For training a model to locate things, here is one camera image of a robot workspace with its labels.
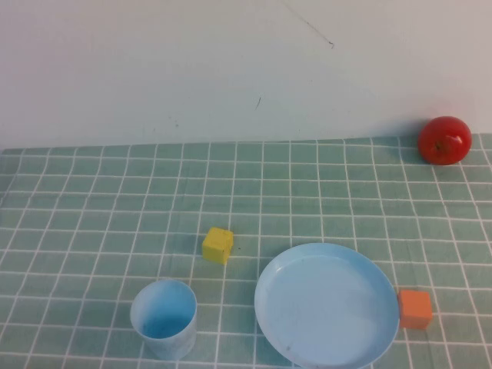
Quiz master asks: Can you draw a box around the orange cube block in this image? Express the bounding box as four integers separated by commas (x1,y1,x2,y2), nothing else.
397,289,434,331

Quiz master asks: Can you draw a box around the light blue plate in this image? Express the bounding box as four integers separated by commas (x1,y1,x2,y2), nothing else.
253,242,401,369

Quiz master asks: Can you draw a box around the light blue cup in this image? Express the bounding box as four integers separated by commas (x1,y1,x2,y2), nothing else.
129,279,198,361

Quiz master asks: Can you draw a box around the green white-grid tablecloth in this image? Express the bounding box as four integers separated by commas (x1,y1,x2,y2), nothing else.
0,132,492,369

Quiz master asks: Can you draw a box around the red apple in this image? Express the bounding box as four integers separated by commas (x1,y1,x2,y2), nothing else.
417,115,473,166

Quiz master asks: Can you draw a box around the yellow cube block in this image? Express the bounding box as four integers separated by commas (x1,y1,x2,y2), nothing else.
201,227,234,266

